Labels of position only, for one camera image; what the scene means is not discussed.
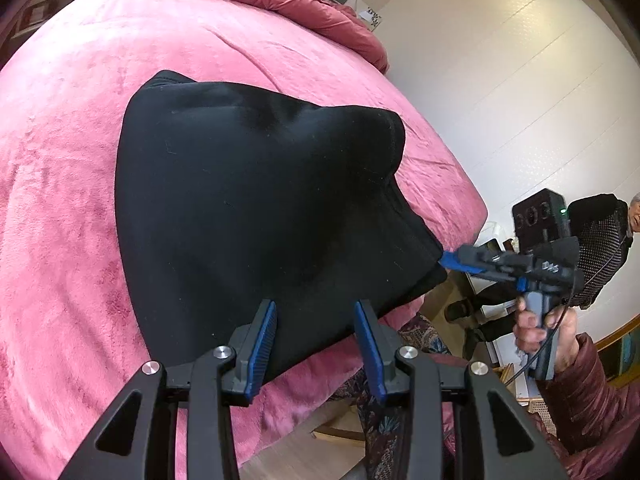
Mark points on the person's right hand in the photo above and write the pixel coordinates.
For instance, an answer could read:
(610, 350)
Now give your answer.
(532, 330)

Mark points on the black pants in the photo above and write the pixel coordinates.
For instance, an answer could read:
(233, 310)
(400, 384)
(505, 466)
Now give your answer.
(260, 210)

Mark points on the small floral box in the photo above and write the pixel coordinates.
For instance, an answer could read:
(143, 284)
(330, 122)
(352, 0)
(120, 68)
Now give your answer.
(372, 17)

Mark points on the pink bed blanket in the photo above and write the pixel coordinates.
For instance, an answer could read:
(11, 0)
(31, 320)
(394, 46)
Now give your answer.
(60, 185)

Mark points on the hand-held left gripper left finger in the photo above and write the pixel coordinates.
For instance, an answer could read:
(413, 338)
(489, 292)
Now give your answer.
(262, 347)

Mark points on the wooden rocker base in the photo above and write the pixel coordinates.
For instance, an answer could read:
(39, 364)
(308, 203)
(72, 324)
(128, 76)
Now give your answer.
(340, 430)

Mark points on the person's right forearm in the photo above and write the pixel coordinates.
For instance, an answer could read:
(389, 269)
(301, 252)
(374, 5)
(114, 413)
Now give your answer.
(595, 410)

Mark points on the person's floral trouser leg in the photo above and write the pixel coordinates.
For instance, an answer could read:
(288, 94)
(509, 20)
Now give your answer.
(390, 440)

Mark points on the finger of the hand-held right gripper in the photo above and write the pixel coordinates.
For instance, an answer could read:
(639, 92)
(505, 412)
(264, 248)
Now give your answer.
(462, 261)

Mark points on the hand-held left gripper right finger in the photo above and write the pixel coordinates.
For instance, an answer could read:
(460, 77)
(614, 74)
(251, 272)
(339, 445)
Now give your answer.
(371, 355)

